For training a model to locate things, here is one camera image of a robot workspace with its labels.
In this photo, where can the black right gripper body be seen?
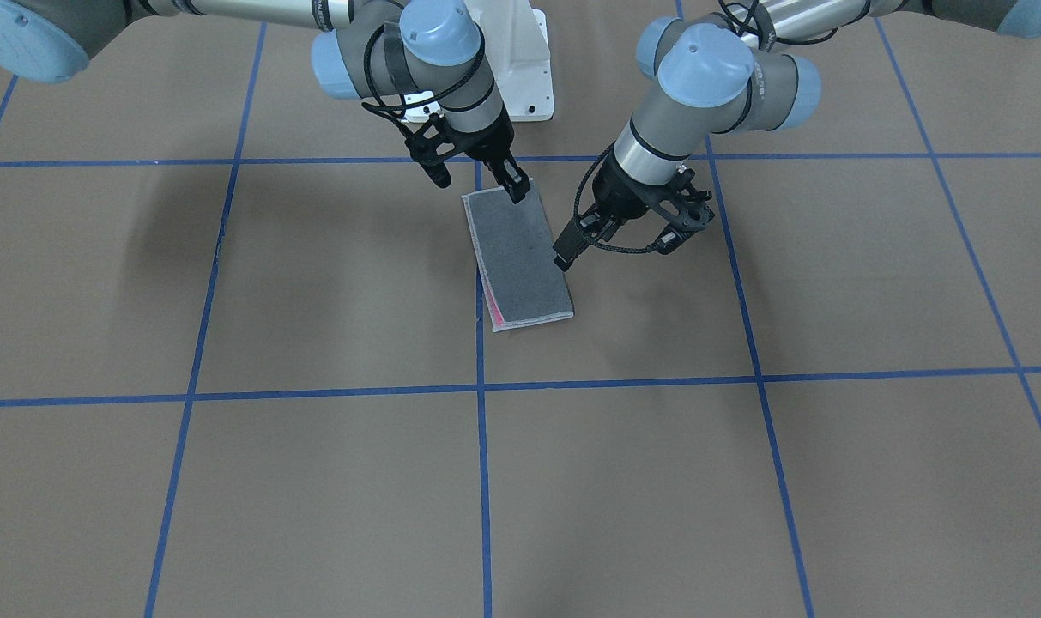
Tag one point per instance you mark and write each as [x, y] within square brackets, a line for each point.
[489, 141]

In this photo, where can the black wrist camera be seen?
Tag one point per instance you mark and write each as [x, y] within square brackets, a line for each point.
[428, 147]
[685, 208]

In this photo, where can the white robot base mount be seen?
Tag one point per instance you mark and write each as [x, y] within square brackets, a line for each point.
[517, 52]

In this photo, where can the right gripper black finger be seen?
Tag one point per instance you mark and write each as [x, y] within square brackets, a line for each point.
[513, 179]

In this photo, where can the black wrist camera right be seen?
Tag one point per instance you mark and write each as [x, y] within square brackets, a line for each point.
[428, 147]

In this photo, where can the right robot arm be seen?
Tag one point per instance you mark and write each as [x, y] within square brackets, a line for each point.
[421, 65]

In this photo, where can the pink towel with grey back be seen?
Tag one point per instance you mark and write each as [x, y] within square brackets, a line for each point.
[513, 247]

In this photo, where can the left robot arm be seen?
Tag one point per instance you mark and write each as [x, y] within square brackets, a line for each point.
[728, 72]

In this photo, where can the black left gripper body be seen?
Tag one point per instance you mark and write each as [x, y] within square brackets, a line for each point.
[616, 197]

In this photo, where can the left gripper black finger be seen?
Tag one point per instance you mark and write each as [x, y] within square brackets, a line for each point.
[578, 236]

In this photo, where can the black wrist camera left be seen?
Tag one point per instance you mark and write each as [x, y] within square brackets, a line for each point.
[685, 208]

